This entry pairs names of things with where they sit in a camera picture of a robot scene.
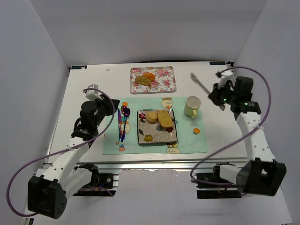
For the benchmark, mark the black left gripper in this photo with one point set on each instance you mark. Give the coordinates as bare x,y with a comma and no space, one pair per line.
112,106

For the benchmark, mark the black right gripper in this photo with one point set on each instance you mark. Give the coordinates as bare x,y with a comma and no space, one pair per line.
215,95

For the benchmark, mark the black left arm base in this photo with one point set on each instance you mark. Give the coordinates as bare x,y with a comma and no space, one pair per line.
102,184

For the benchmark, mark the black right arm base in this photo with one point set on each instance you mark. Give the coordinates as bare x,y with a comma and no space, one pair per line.
206,187

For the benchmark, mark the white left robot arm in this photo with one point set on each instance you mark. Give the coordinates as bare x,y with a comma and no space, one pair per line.
48,193

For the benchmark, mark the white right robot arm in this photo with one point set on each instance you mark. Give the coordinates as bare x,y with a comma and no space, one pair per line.
262,174

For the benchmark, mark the seeded bread loaf slice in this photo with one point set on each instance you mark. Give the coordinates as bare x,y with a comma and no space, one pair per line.
142,80

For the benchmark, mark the yellow mug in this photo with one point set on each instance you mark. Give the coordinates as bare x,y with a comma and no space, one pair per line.
192,105

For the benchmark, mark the floral serving tray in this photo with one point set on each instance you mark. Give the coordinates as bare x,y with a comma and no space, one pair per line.
164,80

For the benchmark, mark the iridescent purple spoon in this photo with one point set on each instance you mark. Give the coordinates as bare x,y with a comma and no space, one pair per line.
126,113

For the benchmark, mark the iridescent purple knife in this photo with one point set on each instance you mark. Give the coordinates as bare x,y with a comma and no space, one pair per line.
119,124

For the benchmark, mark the orange glazed bun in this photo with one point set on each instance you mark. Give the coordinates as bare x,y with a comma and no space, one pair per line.
149,75

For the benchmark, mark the round yellow bun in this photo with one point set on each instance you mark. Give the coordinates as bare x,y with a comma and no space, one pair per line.
152,117

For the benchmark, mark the square floral plate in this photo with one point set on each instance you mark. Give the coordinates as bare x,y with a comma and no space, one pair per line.
151,133

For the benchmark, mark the light green placemat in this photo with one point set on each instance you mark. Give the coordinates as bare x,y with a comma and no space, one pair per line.
191,132

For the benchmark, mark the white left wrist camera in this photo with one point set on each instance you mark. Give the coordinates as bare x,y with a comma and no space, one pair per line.
93,94

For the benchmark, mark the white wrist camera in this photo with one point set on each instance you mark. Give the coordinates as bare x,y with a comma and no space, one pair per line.
93,94
226,76

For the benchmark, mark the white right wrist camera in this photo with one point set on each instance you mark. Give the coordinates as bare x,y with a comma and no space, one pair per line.
226,76

